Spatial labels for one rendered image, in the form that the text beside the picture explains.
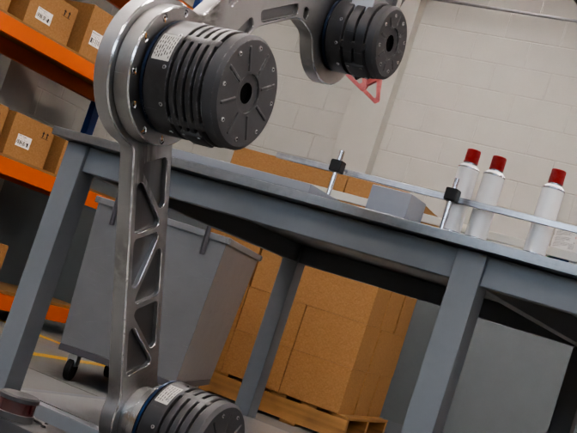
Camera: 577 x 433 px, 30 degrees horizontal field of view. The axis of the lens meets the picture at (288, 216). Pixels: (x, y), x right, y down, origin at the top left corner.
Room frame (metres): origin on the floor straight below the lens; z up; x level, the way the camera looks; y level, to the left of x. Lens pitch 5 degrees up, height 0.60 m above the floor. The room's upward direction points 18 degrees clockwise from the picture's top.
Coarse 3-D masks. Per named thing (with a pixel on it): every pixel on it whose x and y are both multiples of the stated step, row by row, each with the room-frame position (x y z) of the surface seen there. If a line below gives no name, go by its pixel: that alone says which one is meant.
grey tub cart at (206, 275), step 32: (96, 224) 4.66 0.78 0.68; (96, 256) 4.66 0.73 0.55; (192, 256) 4.59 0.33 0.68; (224, 256) 4.61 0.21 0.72; (256, 256) 5.22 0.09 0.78; (96, 288) 4.67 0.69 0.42; (192, 288) 4.59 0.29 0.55; (224, 288) 4.84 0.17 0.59; (96, 320) 4.67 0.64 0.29; (192, 320) 4.59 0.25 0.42; (224, 320) 5.11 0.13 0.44; (96, 352) 4.67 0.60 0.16; (160, 352) 4.62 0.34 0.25; (192, 352) 4.71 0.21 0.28; (160, 384) 4.62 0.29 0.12; (192, 384) 4.95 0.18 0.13
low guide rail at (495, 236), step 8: (312, 184) 2.74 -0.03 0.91; (336, 192) 2.70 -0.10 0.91; (344, 192) 2.69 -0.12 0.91; (344, 200) 2.69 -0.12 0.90; (352, 200) 2.68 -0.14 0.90; (360, 200) 2.67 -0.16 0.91; (424, 216) 2.58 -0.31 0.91; (432, 216) 2.57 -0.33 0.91; (432, 224) 2.58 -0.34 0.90; (464, 224) 2.53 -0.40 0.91; (464, 232) 2.53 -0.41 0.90; (496, 240) 2.49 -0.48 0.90; (504, 240) 2.48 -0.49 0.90; (512, 240) 2.48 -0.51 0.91; (520, 240) 2.47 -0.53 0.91; (552, 248) 2.43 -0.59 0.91; (552, 256) 2.44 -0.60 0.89; (560, 256) 2.42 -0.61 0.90; (568, 256) 2.41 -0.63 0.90; (576, 256) 2.40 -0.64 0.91
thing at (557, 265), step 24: (96, 144) 2.43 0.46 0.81; (192, 168) 2.31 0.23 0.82; (216, 168) 2.28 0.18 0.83; (264, 192) 2.25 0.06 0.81; (288, 192) 2.19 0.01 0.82; (360, 216) 2.11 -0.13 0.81; (384, 216) 2.09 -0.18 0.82; (312, 240) 3.20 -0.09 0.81; (432, 240) 2.09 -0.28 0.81; (456, 240) 2.01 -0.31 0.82; (480, 240) 1.99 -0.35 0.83; (384, 264) 3.22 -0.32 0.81; (528, 264) 1.96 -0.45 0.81; (552, 264) 1.93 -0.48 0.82
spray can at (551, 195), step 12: (552, 168) 2.42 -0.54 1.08; (552, 180) 2.40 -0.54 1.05; (540, 192) 2.42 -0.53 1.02; (552, 192) 2.39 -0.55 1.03; (564, 192) 2.41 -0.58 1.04; (540, 204) 2.40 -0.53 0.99; (552, 204) 2.39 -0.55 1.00; (540, 216) 2.40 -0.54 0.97; (552, 216) 2.39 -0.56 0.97; (540, 228) 2.39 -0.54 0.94; (552, 228) 2.40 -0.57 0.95; (528, 240) 2.41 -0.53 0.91; (540, 240) 2.39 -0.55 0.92; (540, 252) 2.39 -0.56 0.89
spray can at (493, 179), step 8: (496, 160) 2.47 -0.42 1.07; (504, 160) 2.47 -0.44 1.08; (496, 168) 2.47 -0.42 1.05; (488, 176) 2.47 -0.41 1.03; (496, 176) 2.46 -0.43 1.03; (480, 184) 2.49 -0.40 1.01; (488, 184) 2.47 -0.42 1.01; (496, 184) 2.46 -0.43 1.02; (480, 192) 2.47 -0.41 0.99; (488, 192) 2.46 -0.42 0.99; (496, 192) 2.47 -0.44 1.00; (480, 200) 2.47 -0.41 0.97; (488, 200) 2.46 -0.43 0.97; (496, 200) 2.47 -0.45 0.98; (472, 208) 2.49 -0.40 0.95; (472, 216) 2.47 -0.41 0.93; (480, 216) 2.46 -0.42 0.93; (488, 216) 2.46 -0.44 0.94; (472, 224) 2.47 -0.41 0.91; (480, 224) 2.46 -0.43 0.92; (488, 224) 2.47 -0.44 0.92; (472, 232) 2.47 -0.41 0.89; (480, 232) 2.46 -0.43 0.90; (488, 232) 2.48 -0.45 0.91
